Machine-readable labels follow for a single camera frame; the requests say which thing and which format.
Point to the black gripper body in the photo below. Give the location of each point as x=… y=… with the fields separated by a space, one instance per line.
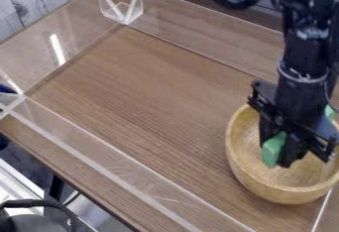
x=296 y=99

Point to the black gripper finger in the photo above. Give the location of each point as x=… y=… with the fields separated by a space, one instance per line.
x=294 y=149
x=268 y=128

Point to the green wooden block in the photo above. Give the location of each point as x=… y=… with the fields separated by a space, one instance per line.
x=320 y=141

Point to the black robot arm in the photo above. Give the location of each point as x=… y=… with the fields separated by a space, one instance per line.
x=310 y=24

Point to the brown wooden bowl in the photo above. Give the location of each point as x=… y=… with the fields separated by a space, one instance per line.
x=304 y=182

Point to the black metal table leg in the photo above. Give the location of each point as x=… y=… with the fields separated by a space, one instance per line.
x=56 y=188

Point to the clear acrylic enclosure wall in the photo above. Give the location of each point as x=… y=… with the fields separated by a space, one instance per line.
x=122 y=107

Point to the clear acrylic corner bracket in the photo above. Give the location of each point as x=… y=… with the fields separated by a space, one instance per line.
x=122 y=12

